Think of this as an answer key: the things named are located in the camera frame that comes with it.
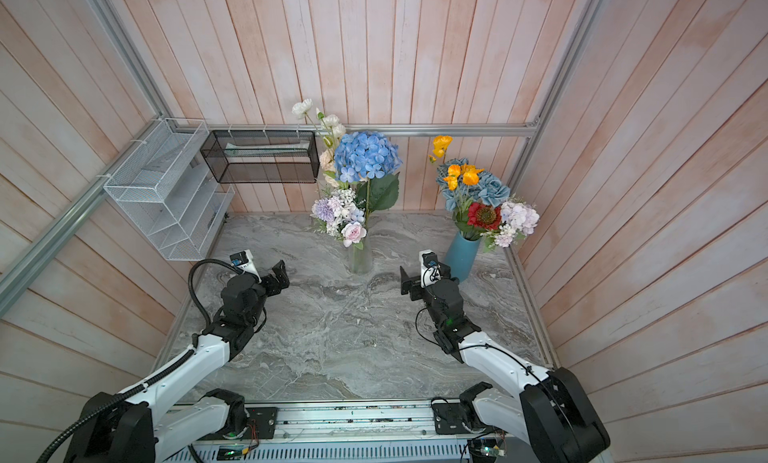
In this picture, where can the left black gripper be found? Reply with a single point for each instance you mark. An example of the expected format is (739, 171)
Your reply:
(281, 275)

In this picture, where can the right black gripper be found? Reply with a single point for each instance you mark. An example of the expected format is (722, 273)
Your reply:
(415, 282)

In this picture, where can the teal ceramic vase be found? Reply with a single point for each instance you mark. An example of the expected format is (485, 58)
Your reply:
(460, 256)

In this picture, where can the clear glass vase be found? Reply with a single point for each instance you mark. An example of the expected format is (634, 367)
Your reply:
(360, 257)

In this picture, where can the red gerbera flower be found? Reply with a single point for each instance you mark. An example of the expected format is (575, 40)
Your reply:
(485, 217)

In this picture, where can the small lilac flower spray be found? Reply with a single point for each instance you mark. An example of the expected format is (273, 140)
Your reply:
(339, 216)

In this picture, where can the dusty blue rose bunch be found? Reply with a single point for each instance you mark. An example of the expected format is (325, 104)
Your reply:
(490, 191)

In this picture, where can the yellow flower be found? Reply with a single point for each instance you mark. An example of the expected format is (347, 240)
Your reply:
(451, 174)

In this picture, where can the lilac white flower bunch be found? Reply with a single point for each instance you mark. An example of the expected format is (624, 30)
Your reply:
(518, 221)

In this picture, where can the blue hydrangea flower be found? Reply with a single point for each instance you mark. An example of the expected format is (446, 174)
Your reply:
(368, 163)

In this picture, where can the white poppy flower stem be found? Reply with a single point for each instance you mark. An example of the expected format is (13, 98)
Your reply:
(327, 126)

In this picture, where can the cream peach carnation bunch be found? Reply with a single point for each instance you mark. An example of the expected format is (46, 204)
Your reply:
(327, 164)

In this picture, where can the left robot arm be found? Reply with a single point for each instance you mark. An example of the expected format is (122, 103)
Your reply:
(139, 423)

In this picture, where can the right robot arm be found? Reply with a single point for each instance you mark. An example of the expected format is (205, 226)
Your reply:
(546, 408)

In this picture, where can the black mesh basket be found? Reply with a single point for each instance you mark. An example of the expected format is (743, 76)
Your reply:
(262, 156)

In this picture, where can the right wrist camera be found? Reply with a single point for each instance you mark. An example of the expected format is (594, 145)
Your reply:
(430, 268)

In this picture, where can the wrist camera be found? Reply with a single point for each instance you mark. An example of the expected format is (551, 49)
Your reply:
(430, 268)
(244, 261)

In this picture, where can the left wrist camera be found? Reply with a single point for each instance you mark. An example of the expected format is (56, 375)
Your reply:
(244, 261)

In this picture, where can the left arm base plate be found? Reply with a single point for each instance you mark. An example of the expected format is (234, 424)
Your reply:
(258, 424)

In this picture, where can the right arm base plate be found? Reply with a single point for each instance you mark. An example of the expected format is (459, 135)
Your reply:
(453, 418)

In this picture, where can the white wire mesh shelf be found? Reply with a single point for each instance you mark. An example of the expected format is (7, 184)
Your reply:
(169, 193)

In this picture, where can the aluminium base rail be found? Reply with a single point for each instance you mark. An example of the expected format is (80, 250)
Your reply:
(356, 419)

